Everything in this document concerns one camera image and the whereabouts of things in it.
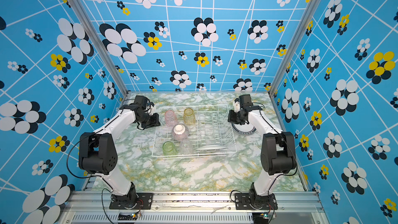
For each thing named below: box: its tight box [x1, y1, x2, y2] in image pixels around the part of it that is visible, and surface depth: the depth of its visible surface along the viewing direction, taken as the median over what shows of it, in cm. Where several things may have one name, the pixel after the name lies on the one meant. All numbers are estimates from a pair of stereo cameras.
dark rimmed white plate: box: [231, 122, 258, 136], surface depth 98 cm
